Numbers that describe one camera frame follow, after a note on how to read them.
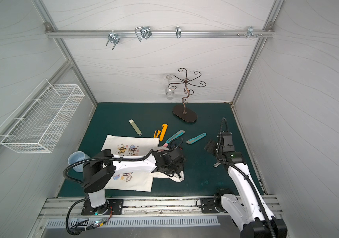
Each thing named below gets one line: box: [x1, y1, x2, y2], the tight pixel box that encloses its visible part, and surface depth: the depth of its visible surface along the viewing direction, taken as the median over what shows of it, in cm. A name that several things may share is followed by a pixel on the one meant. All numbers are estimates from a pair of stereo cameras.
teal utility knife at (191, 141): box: [186, 132, 208, 145], surface depth 101 cm
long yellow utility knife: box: [159, 123, 169, 142], surface depth 104 cm
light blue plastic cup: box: [67, 151, 86, 173], surface depth 86 cm
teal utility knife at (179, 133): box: [166, 129, 186, 144], surface depth 103 cm
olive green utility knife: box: [128, 119, 143, 137], surface depth 107 cm
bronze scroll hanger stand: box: [168, 67, 207, 123], surface depth 109 cm
